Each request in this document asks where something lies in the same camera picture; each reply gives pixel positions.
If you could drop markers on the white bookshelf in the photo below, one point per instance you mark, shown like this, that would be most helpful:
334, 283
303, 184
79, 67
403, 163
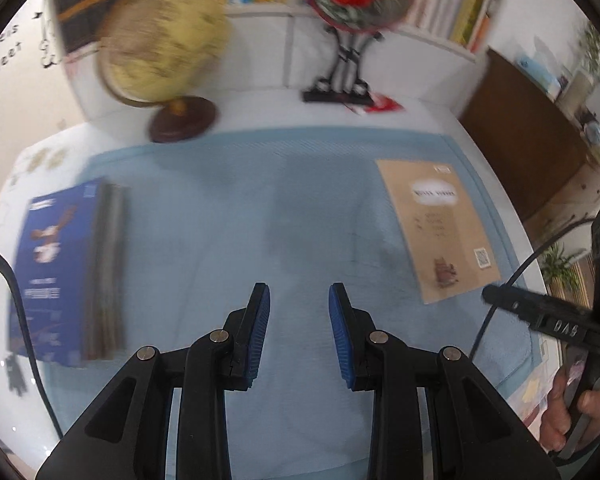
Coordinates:
260, 45

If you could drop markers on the tan book with animal drawing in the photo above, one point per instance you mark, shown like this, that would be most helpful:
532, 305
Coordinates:
439, 230

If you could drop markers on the lettering wall sticker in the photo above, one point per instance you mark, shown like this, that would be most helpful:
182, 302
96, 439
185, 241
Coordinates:
5, 55

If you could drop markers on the light blue quilted mat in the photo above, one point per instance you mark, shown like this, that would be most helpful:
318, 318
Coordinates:
280, 210

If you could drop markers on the stack of books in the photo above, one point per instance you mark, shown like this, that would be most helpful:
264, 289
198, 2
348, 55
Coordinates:
55, 270

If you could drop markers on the red tassel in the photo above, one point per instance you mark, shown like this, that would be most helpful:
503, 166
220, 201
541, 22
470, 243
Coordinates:
379, 105

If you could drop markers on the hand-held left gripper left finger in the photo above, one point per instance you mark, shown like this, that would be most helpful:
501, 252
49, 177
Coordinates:
260, 330

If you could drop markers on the yellow desk globe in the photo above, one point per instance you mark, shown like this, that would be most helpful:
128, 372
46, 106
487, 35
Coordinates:
165, 45

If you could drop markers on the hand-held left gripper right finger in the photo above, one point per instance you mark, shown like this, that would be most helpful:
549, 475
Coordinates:
340, 335

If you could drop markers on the small potted plant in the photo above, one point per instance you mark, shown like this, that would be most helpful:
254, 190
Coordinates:
559, 262

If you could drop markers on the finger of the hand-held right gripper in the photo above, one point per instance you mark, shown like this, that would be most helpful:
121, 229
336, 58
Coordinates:
509, 302

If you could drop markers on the person's right hand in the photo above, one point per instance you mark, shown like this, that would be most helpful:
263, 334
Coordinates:
554, 410

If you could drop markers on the brown wooden cabinet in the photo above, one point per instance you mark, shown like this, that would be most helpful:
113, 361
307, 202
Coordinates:
519, 135

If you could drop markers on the grey bear sticker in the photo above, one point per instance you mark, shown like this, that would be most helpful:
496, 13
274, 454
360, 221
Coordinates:
15, 375

